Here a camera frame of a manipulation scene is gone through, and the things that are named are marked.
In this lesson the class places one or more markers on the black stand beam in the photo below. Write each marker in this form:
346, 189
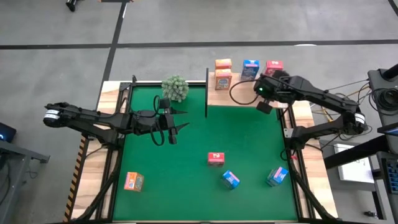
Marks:
351, 155

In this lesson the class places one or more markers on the dark tablet screen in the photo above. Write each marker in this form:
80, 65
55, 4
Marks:
393, 130

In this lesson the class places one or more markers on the small grey metal bracket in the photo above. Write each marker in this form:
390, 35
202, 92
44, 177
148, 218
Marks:
288, 133

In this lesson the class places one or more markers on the red Froot Loops cereal box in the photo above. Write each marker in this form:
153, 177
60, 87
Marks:
215, 158
273, 65

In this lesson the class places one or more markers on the yellow black hazard strip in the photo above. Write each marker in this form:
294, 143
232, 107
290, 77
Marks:
76, 174

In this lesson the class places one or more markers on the wooden shelf board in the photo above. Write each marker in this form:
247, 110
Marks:
217, 98

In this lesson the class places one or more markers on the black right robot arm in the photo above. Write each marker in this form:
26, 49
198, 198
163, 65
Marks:
323, 97

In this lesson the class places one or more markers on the black table frame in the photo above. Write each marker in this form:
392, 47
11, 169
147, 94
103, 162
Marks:
115, 186

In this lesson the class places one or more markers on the black equipment stand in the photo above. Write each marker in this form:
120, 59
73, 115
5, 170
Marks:
377, 77

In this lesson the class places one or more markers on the black keyboard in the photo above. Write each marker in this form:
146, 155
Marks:
392, 177

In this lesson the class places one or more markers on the black device with blue light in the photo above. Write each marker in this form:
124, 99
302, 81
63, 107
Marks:
6, 132

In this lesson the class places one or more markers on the green plant in white pot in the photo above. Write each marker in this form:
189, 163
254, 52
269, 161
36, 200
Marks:
175, 88

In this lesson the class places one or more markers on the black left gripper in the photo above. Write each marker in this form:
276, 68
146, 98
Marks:
164, 123

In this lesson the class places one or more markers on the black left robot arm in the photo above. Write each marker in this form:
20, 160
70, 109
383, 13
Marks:
93, 118

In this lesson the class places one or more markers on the grey metal desk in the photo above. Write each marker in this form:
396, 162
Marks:
18, 152

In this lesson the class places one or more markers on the orange Mini Wheats cereal box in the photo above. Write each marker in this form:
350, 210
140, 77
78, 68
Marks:
223, 63
134, 181
223, 80

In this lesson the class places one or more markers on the white paper sheet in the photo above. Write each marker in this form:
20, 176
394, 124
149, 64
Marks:
357, 171

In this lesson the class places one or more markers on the small black object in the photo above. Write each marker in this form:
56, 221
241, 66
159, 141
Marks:
71, 4

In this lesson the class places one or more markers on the small dark floor object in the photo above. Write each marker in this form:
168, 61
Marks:
370, 214

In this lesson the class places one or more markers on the green table mat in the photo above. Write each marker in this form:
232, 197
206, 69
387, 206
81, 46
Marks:
186, 199

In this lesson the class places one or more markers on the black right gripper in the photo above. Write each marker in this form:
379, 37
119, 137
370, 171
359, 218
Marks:
275, 88

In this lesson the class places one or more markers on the blue Rice Krispies cereal box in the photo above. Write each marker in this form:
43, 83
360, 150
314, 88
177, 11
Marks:
249, 69
277, 175
230, 179

